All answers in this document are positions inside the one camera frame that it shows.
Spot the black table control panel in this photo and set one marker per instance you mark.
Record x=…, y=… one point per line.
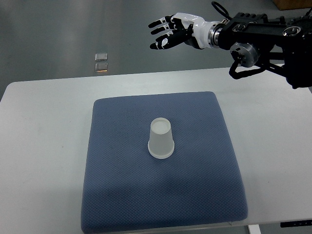
x=299, y=223

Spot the white table leg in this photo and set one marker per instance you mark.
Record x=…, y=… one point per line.
x=254, y=229

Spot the white paper cup on cushion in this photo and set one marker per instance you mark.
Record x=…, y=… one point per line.
x=161, y=144

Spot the upper metal floor plate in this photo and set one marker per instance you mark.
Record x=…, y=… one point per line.
x=101, y=56

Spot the blue-grey fabric cushion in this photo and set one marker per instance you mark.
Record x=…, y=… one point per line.
x=125, y=188

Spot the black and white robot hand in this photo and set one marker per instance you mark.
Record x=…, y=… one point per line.
x=184, y=28

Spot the metal floor plate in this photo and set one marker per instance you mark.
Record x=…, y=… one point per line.
x=101, y=67
x=101, y=56

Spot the brown wooden box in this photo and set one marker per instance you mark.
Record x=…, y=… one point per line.
x=292, y=4

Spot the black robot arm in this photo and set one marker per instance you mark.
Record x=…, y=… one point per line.
x=256, y=43

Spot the lower metal floor plate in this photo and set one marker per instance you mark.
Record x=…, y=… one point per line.
x=101, y=67

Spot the black tripod leg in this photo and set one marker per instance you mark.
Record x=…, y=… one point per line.
x=308, y=13

